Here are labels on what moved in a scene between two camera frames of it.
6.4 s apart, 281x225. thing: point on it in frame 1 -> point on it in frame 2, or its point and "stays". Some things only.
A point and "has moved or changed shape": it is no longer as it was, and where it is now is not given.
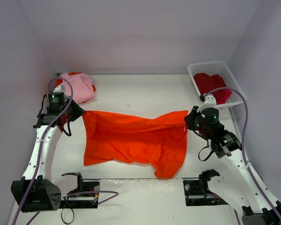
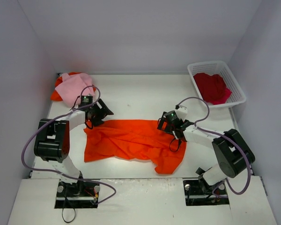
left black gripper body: (75, 110) -> (101, 110)
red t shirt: (206, 83) stays
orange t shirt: (158, 139) has moved or changed shape
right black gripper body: (190, 118) -> (163, 124)
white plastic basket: (219, 68) stays
